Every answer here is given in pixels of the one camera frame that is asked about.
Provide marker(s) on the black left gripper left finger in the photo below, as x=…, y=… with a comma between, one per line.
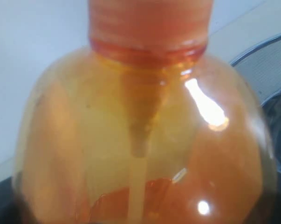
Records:
x=9, y=212

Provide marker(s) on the steel mesh colander basket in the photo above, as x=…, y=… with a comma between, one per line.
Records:
x=260, y=65

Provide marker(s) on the small stainless steel bowl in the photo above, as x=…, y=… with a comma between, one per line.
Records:
x=272, y=110

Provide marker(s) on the orange pump soap bottle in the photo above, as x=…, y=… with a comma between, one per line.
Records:
x=143, y=127

